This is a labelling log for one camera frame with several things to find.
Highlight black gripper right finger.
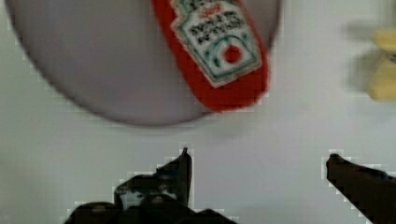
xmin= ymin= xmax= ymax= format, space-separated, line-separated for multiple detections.
xmin=326 ymin=154 xmax=396 ymax=224

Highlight grey round plate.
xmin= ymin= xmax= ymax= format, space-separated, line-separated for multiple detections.
xmin=4 ymin=0 xmax=282 ymax=126

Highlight peeled banana toy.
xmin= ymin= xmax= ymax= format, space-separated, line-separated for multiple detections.
xmin=368 ymin=29 xmax=396 ymax=102

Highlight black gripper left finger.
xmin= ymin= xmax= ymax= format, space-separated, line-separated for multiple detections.
xmin=64 ymin=148 xmax=237 ymax=224

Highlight red ketchup bottle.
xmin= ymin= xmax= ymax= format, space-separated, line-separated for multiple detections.
xmin=150 ymin=0 xmax=269 ymax=112

